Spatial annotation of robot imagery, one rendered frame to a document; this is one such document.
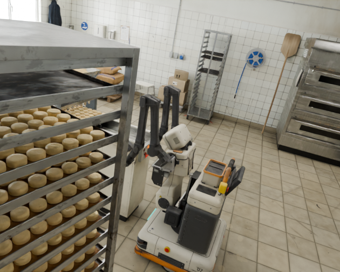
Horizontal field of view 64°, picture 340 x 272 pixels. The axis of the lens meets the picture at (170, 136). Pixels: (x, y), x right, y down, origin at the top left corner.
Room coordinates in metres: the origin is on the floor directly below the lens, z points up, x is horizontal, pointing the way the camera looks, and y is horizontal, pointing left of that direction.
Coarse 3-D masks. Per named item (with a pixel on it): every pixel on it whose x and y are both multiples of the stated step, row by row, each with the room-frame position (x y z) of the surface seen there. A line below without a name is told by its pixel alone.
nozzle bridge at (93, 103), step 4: (80, 100) 2.47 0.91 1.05; (84, 100) 2.51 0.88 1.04; (88, 100) 2.56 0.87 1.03; (92, 100) 2.80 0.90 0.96; (96, 100) 2.81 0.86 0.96; (60, 104) 2.15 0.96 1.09; (64, 104) 2.29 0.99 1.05; (68, 104) 2.31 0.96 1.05; (72, 104) 2.35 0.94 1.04; (76, 104) 2.40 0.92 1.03; (88, 104) 2.82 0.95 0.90; (92, 104) 2.80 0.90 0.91; (96, 104) 2.82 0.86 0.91; (60, 108) 2.15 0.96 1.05; (64, 108) 2.25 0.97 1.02; (92, 108) 2.80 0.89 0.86; (96, 108) 2.82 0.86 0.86
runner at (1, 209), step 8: (104, 160) 0.83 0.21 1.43; (112, 160) 0.86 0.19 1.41; (88, 168) 0.76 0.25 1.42; (96, 168) 0.80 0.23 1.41; (72, 176) 0.71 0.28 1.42; (80, 176) 0.74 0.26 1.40; (56, 184) 0.66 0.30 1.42; (64, 184) 0.69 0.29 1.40; (32, 192) 0.60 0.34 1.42; (40, 192) 0.62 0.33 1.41; (48, 192) 0.64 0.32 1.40; (16, 200) 0.56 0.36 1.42; (24, 200) 0.58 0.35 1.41; (32, 200) 0.60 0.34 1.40; (0, 208) 0.52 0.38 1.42; (8, 208) 0.54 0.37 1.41
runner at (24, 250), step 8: (104, 200) 0.84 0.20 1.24; (96, 208) 0.81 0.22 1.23; (80, 216) 0.75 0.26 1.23; (64, 224) 0.69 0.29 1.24; (72, 224) 0.72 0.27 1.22; (48, 232) 0.64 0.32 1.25; (56, 232) 0.66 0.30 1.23; (40, 240) 0.61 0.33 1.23; (24, 248) 0.57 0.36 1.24; (32, 248) 0.59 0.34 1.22; (8, 256) 0.53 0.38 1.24; (16, 256) 0.55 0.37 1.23; (0, 264) 0.51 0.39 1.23
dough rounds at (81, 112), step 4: (76, 108) 2.57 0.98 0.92; (80, 108) 2.58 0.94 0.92; (84, 108) 2.61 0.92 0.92; (88, 108) 2.62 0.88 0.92; (68, 112) 2.45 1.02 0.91; (72, 112) 2.44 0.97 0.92; (76, 112) 2.49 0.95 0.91; (80, 112) 2.48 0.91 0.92; (84, 112) 2.53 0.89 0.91; (88, 112) 2.52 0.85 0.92; (92, 112) 2.54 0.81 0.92; (96, 112) 2.57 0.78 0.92; (100, 112) 2.58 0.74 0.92; (76, 116) 2.37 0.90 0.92; (80, 116) 2.40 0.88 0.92; (84, 116) 2.41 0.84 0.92; (88, 116) 2.42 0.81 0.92; (92, 116) 2.45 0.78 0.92
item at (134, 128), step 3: (111, 120) 2.51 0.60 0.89; (114, 120) 2.50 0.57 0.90; (117, 120) 2.50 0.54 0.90; (108, 123) 2.52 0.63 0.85; (111, 123) 2.51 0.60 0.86; (114, 123) 2.50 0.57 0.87; (117, 123) 2.49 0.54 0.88; (117, 126) 2.49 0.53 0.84; (132, 126) 2.43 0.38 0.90; (135, 126) 2.44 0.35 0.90; (132, 129) 2.43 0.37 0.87; (135, 129) 2.42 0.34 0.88; (135, 132) 2.42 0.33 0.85; (147, 132) 2.39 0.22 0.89; (147, 135) 2.38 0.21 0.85; (150, 135) 2.38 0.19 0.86
